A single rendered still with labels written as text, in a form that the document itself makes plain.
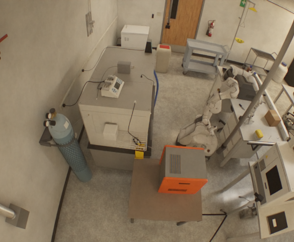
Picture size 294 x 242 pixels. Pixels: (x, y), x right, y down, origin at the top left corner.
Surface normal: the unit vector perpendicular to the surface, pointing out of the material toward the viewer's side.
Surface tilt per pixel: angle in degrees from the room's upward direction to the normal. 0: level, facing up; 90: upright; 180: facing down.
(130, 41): 90
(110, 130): 0
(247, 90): 90
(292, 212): 0
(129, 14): 90
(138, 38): 90
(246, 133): 0
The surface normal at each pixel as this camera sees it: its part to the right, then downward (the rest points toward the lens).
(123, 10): -0.07, 0.77
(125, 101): 0.08, -0.64
